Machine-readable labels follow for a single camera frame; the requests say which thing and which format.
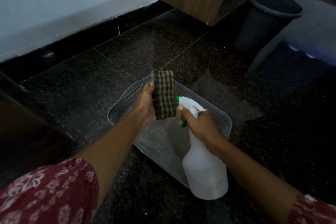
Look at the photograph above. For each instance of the person's right hand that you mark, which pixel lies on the person's right hand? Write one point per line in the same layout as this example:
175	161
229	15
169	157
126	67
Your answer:
203	129

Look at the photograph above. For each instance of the white spray bottle green nozzle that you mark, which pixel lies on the white spray bottle green nozzle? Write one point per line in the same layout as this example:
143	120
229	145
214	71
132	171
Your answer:
206	176

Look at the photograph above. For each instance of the grey perforated plastic basket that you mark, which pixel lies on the grey perforated plastic basket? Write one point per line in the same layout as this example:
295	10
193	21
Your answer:
160	147

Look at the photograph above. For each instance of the dark grey waste bin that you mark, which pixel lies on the dark grey waste bin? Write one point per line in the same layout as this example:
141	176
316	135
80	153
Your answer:
260	27

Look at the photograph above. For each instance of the person's left hand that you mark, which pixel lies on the person's left hand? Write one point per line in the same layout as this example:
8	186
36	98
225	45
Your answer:
145	107

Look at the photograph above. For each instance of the red floral garment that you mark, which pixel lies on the red floral garment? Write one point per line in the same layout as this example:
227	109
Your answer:
44	195

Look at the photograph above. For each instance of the checked green cloth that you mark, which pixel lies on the checked green cloth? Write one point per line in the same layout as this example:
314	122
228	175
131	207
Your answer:
164	95

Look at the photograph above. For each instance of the dark brown wooden cabinet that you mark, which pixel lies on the dark brown wooden cabinet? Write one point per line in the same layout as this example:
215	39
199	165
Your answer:
23	132

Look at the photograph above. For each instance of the person's left forearm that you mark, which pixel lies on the person's left forearm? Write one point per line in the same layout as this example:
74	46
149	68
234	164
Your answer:
113	155

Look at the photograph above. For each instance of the person's right forearm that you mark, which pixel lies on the person's right forearm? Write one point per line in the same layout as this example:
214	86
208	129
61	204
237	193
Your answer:
257	179

